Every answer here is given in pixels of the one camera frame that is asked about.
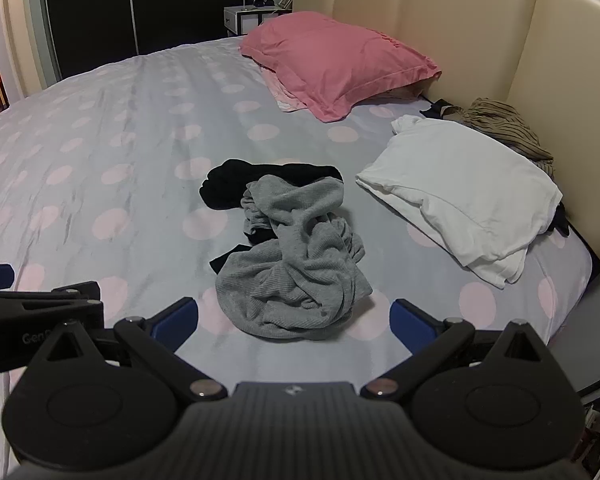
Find bed with pink dotted sheet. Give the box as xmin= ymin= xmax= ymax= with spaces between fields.
xmin=0 ymin=35 xmax=600 ymax=480

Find beige padded headboard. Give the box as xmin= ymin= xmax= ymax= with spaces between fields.
xmin=292 ymin=0 xmax=600 ymax=268

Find brown striped garment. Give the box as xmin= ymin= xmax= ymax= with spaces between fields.
xmin=462 ymin=97 xmax=556 ymax=178

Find white nightstand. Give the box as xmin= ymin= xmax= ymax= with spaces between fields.
xmin=223 ymin=2 xmax=293 ymax=37

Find white folded cloth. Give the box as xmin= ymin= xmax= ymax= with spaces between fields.
xmin=355 ymin=115 xmax=563 ymax=288

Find dark cloth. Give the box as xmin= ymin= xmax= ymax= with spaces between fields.
xmin=420 ymin=101 xmax=465 ymax=121
xmin=552 ymin=202 xmax=573 ymax=238

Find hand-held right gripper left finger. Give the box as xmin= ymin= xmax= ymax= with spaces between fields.
xmin=27 ymin=297 xmax=228 ymax=402

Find beige door frame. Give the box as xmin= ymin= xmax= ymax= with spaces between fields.
xmin=0 ymin=0 xmax=61 ymax=101

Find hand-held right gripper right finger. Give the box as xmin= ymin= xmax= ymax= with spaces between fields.
xmin=360 ymin=299 xmax=563 ymax=402

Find grey shirt with black sleeves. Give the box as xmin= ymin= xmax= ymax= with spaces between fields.
xmin=198 ymin=158 xmax=373 ymax=342

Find black sliding wardrobe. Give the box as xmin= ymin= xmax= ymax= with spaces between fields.
xmin=42 ymin=0 xmax=261 ymax=78

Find light pink pillow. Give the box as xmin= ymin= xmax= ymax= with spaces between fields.
xmin=262 ymin=67 xmax=311 ymax=113

